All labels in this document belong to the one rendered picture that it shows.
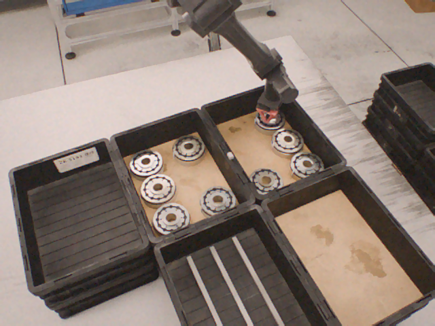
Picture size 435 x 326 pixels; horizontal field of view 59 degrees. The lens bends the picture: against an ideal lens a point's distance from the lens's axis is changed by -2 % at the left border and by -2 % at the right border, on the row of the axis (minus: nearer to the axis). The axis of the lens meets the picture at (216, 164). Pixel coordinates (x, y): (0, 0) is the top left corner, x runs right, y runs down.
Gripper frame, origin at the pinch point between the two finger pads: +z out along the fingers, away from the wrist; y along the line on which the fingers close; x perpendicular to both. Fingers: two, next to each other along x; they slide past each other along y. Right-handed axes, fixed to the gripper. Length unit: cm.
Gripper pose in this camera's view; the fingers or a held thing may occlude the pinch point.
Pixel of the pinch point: (270, 115)
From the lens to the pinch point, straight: 133.2
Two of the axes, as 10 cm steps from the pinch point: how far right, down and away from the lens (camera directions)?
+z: 0.1, 6.0, 8.0
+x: -8.8, -3.7, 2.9
